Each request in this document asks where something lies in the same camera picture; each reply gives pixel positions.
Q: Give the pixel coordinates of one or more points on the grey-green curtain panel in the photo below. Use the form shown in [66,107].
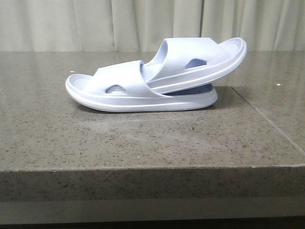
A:
[96,25]
[265,25]

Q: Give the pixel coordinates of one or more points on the grey-green curtain right panel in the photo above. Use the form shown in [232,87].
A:
[265,25]

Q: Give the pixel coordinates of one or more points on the grey-green curtain left panel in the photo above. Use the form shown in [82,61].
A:
[96,25]

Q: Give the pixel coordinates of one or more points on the light blue slipper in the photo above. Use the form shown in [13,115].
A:
[184,63]
[121,88]

